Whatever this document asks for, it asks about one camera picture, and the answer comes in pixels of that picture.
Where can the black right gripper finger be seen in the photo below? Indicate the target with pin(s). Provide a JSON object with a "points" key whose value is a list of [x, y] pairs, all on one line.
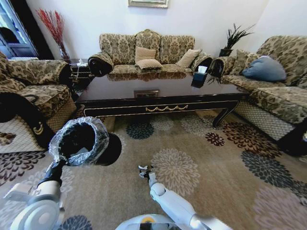
{"points": [[152, 168], [142, 174]]}

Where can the white paper trash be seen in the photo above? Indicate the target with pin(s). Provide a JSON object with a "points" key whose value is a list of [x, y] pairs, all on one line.
{"points": [[144, 167]]}

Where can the black round trash bin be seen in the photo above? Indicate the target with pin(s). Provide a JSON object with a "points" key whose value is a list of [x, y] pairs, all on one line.
{"points": [[111, 151]]}

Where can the clear plastic bin liner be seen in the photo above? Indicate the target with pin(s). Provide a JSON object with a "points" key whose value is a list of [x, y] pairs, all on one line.
{"points": [[100, 134]]}

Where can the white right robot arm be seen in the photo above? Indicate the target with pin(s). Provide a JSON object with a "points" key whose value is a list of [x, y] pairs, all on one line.
{"points": [[172, 201]]}

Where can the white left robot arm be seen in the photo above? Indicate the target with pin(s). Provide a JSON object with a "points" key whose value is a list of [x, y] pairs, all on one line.
{"points": [[42, 206]]}

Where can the white robot front shell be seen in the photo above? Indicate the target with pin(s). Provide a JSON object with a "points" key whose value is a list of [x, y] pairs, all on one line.
{"points": [[148, 222]]}

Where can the floral patterned rug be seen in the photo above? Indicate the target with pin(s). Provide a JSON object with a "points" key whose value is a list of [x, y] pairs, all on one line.
{"points": [[216, 182]]}

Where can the floral armchair with black arm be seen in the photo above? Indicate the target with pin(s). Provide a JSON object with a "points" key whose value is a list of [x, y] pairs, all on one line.
{"points": [[38, 95]]}

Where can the dark wooden coffee table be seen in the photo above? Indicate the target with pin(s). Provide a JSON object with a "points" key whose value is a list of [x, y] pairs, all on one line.
{"points": [[153, 88]]}

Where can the dark wooden side table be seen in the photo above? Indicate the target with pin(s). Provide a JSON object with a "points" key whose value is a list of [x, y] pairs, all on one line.
{"points": [[80, 72]]}

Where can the dark blue tissue box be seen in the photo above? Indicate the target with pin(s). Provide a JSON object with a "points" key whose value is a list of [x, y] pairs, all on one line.
{"points": [[200, 76]]}

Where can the beige textured cushion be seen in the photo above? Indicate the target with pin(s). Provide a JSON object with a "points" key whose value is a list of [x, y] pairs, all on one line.
{"points": [[188, 58], [149, 64], [144, 54]]}

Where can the small white object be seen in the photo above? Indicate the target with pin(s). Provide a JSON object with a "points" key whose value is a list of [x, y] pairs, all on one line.
{"points": [[82, 62]]}

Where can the floral three-seat sofa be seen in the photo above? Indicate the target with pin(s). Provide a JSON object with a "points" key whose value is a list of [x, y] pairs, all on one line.
{"points": [[124, 48]]}

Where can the floral patterned cushion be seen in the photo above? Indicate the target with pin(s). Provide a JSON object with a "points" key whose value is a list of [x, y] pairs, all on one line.
{"points": [[243, 61]]}

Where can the long floral sofa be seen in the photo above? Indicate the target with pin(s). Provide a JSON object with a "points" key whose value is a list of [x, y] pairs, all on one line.
{"points": [[275, 100]]}

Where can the red dried branches in vase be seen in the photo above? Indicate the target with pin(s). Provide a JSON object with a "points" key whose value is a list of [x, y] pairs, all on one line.
{"points": [[54, 26]]}

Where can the dark framed window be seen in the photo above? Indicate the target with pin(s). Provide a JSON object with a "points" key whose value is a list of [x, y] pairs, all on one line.
{"points": [[14, 31]]}

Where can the blue cushion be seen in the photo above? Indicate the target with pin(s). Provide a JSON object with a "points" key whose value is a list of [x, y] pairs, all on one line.
{"points": [[266, 69]]}

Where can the green plant in black pot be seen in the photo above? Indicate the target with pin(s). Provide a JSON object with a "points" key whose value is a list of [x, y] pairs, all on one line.
{"points": [[233, 39]]}

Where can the framed wall picture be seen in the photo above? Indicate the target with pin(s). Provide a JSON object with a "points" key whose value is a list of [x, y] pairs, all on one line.
{"points": [[147, 3]]}

